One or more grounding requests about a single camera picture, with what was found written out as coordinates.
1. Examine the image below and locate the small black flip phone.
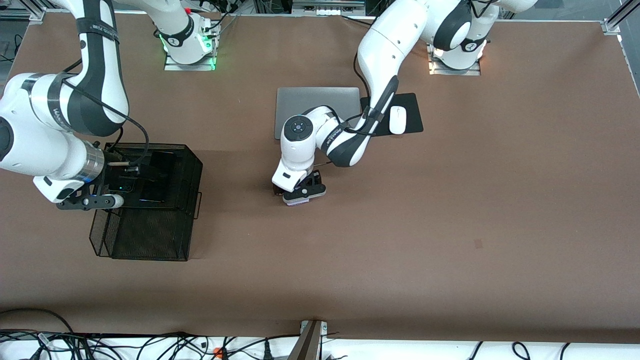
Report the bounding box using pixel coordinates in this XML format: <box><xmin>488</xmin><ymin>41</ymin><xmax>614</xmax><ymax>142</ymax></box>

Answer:
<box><xmin>107</xmin><ymin>177</ymin><xmax>137</xmax><ymax>195</ymax></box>

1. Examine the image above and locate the long black smartphone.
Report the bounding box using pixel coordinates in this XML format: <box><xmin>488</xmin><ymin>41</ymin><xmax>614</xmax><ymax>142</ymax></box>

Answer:
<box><xmin>141</xmin><ymin>150</ymin><xmax>177</xmax><ymax>204</ymax></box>

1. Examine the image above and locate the silver closed laptop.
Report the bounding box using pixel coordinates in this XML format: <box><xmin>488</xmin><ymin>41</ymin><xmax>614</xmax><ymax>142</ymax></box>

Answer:
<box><xmin>275</xmin><ymin>87</ymin><xmax>361</xmax><ymax>141</ymax></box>

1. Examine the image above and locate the white computer mouse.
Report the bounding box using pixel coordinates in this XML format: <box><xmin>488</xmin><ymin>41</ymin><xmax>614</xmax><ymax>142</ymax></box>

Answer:
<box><xmin>389</xmin><ymin>105</ymin><xmax>407</xmax><ymax>135</ymax></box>

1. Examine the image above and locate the black mouse pad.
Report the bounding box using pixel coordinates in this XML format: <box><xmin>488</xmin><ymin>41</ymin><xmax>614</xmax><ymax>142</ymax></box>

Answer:
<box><xmin>360</xmin><ymin>92</ymin><xmax>424</xmax><ymax>138</ymax></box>

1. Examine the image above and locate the white power strip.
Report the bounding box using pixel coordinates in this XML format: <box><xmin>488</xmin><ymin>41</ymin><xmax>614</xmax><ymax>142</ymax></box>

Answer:
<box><xmin>292</xmin><ymin>0</ymin><xmax>366</xmax><ymax>17</ymax></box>

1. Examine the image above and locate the black wire mesh organizer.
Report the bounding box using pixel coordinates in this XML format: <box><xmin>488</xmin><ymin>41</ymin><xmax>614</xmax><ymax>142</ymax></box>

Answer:
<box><xmin>89</xmin><ymin>143</ymin><xmax>203</xmax><ymax>262</ymax></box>

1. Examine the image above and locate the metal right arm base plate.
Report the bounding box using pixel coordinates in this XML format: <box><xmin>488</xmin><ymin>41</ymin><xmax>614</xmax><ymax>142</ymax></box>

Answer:
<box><xmin>164</xmin><ymin>52</ymin><xmax>217</xmax><ymax>72</ymax></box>

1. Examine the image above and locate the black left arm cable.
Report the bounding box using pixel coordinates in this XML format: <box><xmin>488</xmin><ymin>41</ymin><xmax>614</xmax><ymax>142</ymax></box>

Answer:
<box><xmin>312</xmin><ymin>50</ymin><xmax>386</xmax><ymax>166</ymax></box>

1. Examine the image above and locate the grey metal camera post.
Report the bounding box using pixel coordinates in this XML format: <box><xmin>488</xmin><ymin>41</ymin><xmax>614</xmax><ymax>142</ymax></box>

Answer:
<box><xmin>287</xmin><ymin>320</ymin><xmax>329</xmax><ymax>360</ymax></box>

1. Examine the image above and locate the black arched floor cable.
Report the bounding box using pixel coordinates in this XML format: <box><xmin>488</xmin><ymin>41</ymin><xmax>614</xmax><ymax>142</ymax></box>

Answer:
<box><xmin>0</xmin><ymin>308</ymin><xmax>76</xmax><ymax>335</ymax></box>

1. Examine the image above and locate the black tangled floor cable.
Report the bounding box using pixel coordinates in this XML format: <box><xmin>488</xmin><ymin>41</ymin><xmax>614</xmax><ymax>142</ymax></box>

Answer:
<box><xmin>75</xmin><ymin>331</ymin><xmax>213</xmax><ymax>360</ymax></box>

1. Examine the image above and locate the black base cable bundle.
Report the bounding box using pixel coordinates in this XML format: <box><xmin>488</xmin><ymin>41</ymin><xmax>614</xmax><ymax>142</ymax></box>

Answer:
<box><xmin>197</xmin><ymin>0</ymin><xmax>241</xmax><ymax>38</ymax></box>

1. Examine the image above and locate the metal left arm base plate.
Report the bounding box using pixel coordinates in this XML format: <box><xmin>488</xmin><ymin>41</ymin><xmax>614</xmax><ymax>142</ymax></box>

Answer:
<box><xmin>429</xmin><ymin>47</ymin><xmax>482</xmax><ymax>77</ymax></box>

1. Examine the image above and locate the aluminium frame corner profile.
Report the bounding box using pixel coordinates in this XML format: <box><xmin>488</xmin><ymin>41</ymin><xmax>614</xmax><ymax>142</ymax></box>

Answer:
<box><xmin>0</xmin><ymin>0</ymin><xmax>47</xmax><ymax>23</ymax></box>
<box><xmin>601</xmin><ymin>0</ymin><xmax>640</xmax><ymax>36</ymax></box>

